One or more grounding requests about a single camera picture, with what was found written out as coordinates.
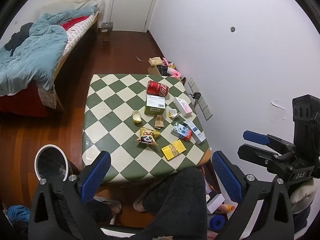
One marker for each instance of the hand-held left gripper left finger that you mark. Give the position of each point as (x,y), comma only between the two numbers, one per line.
(96,172)

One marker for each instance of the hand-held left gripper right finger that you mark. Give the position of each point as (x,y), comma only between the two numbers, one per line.
(226,177)

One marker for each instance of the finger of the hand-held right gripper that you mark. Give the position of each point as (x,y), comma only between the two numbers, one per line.
(252,152)
(255,137)

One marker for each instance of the white rimmed trash bin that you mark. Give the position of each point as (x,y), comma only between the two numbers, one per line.
(51,165)

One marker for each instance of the white pink box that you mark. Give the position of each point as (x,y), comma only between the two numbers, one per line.
(182,106)

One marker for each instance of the brown gold wrapper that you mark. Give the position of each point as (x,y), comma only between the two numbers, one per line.
(159,122)

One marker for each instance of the green cardboard box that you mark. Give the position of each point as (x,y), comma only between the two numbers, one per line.
(155,105)

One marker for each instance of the person's right forearm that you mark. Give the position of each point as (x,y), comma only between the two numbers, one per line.
(302,195)

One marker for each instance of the white box with dark edge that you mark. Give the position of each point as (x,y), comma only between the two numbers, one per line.
(215,202)

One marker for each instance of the orange capped bottle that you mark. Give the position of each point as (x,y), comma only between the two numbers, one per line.
(225,208)

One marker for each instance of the white fluffy slipper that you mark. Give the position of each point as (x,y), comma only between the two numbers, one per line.
(140,203)
(113,205)

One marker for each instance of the person's left leg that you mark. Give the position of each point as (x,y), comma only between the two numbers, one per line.
(97,211)

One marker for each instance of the person's leg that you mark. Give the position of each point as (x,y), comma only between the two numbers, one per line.
(175,200)
(97,211)

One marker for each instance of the long white blue box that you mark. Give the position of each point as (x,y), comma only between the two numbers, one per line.
(196,131)

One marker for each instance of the person's right leg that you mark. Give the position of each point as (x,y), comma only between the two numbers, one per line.
(175,200)

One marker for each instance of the yellow panda snack packet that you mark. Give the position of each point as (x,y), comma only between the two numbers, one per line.
(147,137)

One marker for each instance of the yellow sponge piece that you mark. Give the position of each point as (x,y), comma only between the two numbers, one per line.
(137,116)

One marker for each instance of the green white checkered table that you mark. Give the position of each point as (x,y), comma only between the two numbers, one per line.
(112,105)

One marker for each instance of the black plug-in charger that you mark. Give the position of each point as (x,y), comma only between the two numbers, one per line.
(196,95)

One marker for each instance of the crumpled white wrapper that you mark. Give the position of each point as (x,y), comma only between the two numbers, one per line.
(173,113)

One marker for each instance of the blue cloth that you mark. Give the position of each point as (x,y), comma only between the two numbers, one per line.
(18,212)

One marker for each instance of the quilted beige cloth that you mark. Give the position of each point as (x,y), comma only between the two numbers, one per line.
(47,96)

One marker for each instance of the red soda can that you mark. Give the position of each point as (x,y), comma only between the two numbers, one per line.
(157,88)

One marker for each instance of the pink plush toy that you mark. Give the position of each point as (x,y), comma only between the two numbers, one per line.
(173,72)

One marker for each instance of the open cardboard box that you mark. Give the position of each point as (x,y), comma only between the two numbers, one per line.
(153,70)

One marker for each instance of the paper scrap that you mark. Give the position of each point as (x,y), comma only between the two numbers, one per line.
(140,59)

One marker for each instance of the wooden bed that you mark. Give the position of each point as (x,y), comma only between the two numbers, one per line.
(75,52)

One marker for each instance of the beige paper bag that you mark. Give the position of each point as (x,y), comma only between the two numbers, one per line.
(156,61)

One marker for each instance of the patterned white bed sheet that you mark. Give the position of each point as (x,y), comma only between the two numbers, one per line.
(76,36)

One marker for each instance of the light blue duvet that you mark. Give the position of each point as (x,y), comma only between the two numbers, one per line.
(37,47)

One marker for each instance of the small grey stand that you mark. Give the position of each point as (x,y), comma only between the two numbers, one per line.
(107,30)

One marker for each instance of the dark clothes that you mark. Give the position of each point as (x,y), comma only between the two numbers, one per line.
(18,38)

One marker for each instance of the grey patterned pillow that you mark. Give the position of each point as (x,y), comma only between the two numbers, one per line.
(86,4)

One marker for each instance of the white door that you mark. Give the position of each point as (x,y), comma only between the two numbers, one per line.
(132,5)

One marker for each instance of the white wall socket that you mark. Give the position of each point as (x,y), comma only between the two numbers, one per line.
(191,82)
(202,103)
(195,88)
(208,113)

